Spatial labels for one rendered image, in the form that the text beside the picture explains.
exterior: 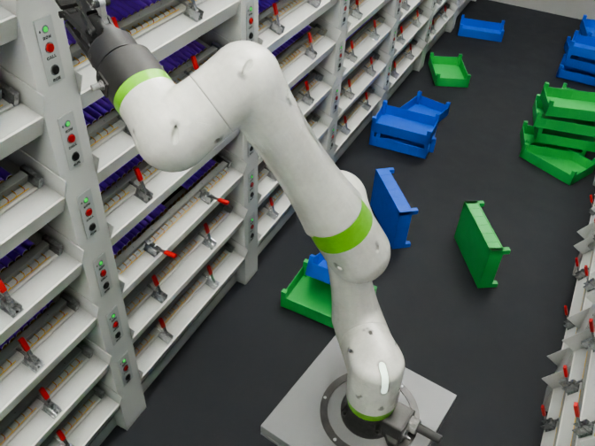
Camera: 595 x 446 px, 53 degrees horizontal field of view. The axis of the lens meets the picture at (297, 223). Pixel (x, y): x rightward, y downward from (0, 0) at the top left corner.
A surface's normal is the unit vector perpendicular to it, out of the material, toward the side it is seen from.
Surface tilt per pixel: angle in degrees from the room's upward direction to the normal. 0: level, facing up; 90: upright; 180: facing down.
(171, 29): 19
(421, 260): 0
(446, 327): 0
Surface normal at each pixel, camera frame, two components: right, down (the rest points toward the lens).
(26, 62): -0.46, 0.57
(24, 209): 0.33, -0.61
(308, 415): 0.00, -0.75
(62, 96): 0.89, 0.33
